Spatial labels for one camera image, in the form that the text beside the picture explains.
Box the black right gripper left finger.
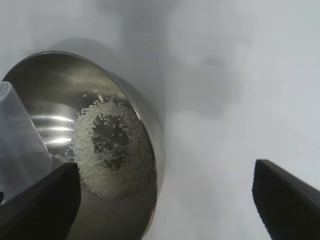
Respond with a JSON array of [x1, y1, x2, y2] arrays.
[[0, 162, 81, 240]]

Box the stainless steel mixing bowl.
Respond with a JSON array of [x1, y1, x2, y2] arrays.
[[1, 50, 166, 240]]

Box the white rice grains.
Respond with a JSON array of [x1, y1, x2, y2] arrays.
[[66, 93, 157, 201]]

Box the translucent plastic measuring cup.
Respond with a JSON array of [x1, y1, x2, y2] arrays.
[[0, 81, 54, 201]]

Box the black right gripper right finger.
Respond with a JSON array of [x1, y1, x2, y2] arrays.
[[252, 159, 320, 240]]

